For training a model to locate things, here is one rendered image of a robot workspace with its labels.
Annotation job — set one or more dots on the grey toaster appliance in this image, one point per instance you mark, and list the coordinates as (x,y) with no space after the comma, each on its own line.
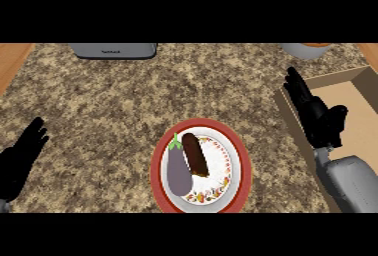
(115,50)

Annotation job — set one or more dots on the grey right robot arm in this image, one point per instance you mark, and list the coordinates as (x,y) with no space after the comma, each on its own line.
(348,180)

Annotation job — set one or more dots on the purple eggplant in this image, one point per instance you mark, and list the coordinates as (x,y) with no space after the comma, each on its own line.
(178,170)

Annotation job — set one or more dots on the grey pot with orange contents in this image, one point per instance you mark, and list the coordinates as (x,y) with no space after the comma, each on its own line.
(309,50)

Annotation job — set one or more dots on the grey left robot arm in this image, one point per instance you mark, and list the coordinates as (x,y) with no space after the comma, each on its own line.
(4,206)

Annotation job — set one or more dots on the red rimmed floral plate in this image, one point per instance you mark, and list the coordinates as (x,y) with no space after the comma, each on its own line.
(202,165)

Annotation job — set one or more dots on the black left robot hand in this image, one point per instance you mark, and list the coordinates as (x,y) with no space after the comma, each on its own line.
(20,156)

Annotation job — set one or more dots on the cardboard box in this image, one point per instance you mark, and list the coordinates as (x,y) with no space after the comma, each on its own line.
(335,110)

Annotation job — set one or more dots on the wooden counter edge strip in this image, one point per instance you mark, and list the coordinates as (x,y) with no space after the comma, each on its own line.
(11,61)
(370,55)

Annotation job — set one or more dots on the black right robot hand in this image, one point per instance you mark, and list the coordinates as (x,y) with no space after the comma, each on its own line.
(318,116)

